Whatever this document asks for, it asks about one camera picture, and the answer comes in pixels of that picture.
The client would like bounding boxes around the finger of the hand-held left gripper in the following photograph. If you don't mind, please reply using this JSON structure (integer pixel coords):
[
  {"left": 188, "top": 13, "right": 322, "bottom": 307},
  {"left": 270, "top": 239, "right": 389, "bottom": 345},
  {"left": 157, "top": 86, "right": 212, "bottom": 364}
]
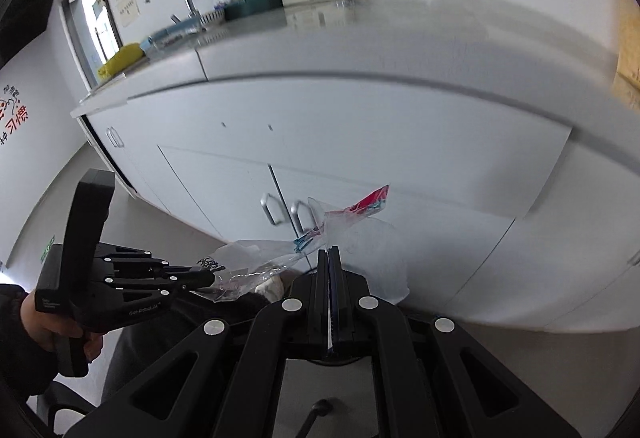
[
  {"left": 96, "top": 245, "right": 227, "bottom": 285},
  {"left": 101, "top": 277, "right": 217, "bottom": 302}
]

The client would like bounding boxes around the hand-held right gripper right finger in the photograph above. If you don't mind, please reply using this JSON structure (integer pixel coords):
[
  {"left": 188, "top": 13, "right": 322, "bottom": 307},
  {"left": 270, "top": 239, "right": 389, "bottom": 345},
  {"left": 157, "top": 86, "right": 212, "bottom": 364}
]
[{"left": 329, "top": 247, "right": 581, "bottom": 438}]

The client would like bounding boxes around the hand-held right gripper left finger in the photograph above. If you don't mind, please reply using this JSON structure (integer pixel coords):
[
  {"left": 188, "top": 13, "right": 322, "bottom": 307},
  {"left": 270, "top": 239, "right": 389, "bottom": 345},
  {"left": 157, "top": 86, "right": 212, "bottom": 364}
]
[{"left": 65, "top": 249, "right": 332, "bottom": 438}]

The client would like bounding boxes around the clear wrapper with black print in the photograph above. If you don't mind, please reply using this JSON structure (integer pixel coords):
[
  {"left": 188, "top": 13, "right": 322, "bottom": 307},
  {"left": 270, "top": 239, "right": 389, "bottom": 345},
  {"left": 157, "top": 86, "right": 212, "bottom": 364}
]
[{"left": 197, "top": 238, "right": 311, "bottom": 303}]

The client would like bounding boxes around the clear bag with colourful print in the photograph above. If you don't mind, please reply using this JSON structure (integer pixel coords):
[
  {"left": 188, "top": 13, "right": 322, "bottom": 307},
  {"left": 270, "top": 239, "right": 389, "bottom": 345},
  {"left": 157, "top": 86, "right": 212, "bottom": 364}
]
[{"left": 292, "top": 184, "right": 391, "bottom": 253}]

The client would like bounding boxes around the person's left forearm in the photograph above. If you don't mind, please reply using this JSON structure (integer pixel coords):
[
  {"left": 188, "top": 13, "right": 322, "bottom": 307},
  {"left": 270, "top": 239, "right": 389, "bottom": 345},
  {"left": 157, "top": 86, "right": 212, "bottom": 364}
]
[{"left": 0, "top": 283, "right": 56, "bottom": 404}]

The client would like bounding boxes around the person's left hand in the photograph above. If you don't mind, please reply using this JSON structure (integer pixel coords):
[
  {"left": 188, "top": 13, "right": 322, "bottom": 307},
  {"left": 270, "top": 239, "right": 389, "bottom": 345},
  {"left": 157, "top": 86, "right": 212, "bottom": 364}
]
[{"left": 20, "top": 298, "right": 104, "bottom": 364}]

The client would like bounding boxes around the white kitchen cabinet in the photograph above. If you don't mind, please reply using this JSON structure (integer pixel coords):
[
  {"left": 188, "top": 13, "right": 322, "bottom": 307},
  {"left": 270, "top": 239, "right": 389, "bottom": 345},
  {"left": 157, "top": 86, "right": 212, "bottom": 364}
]
[{"left": 70, "top": 42, "right": 640, "bottom": 334}]

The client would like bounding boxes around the yellow sponge cloth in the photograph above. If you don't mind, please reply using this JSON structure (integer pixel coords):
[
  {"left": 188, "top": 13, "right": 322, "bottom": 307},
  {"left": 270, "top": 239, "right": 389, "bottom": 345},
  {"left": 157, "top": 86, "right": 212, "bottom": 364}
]
[{"left": 96, "top": 42, "right": 146, "bottom": 79}]

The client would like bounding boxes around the window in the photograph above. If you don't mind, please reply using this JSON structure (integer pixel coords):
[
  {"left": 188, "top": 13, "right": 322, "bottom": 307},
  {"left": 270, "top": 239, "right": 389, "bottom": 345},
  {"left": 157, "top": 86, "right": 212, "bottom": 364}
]
[{"left": 62, "top": 0, "right": 126, "bottom": 91}]

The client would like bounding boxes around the white paper note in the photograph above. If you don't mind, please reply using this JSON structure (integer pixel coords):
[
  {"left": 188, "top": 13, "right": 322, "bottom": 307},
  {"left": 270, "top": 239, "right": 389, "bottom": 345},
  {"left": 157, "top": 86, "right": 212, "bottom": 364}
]
[{"left": 116, "top": 0, "right": 141, "bottom": 27}]

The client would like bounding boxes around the green lidded box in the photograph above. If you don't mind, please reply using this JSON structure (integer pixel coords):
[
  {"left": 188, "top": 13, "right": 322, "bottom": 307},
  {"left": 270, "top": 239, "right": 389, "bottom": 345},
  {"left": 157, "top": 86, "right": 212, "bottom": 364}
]
[{"left": 223, "top": 0, "right": 283, "bottom": 22}]

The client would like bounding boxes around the wooden cutting board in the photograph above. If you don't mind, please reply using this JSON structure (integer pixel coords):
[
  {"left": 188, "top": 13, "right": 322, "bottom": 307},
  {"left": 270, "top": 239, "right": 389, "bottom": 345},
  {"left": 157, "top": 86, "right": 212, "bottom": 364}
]
[{"left": 612, "top": 12, "right": 640, "bottom": 108}]

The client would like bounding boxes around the red lettered wall poster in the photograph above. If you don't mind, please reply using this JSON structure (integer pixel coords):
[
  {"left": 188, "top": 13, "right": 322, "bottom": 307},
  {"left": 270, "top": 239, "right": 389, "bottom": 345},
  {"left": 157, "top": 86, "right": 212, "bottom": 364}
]
[{"left": 0, "top": 82, "right": 31, "bottom": 149}]

